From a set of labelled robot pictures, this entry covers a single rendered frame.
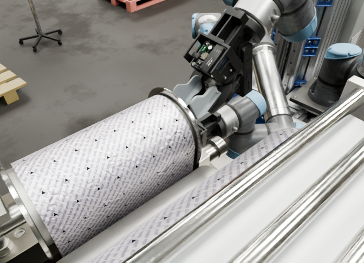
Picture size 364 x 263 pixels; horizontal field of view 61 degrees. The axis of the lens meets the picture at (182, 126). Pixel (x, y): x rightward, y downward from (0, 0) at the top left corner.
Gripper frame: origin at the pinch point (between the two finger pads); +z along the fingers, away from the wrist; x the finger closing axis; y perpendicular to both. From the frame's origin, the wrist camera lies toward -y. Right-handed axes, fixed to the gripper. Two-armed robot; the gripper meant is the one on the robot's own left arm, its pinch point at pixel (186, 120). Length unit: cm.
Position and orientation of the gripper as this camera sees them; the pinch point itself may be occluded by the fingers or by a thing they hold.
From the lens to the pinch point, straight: 57.3
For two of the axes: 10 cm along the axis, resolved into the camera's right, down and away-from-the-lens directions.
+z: -5.9, 8.1, 0.6
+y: -4.9, -3.0, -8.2
